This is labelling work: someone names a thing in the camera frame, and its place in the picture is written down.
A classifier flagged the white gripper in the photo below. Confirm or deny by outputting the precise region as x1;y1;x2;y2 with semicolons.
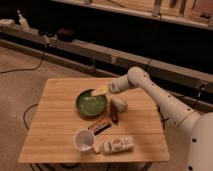
91;75;130;96

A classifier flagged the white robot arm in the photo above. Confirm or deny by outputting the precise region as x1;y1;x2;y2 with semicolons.
91;67;213;171

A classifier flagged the green ceramic bowl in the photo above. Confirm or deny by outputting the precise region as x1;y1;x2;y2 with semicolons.
76;89;108;117

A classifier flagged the dark red pepper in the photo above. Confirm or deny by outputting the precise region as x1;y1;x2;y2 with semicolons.
110;105;119;125

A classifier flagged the brown snack bar wrapper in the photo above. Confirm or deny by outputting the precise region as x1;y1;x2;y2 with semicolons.
88;117;111;135

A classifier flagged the wooden table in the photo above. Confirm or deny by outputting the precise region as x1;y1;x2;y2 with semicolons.
18;78;170;163

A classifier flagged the white plastic cup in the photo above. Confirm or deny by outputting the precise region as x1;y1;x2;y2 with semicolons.
73;129;95;154

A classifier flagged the white lying bottle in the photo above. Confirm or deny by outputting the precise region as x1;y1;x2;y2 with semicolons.
94;136;135;155

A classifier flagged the black round object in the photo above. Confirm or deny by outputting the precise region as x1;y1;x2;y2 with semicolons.
56;28;75;42

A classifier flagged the white spray bottle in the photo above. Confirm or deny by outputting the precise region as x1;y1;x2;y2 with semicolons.
17;11;30;31

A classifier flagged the black floor cable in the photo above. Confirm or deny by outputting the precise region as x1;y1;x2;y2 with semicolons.
0;46;46;75

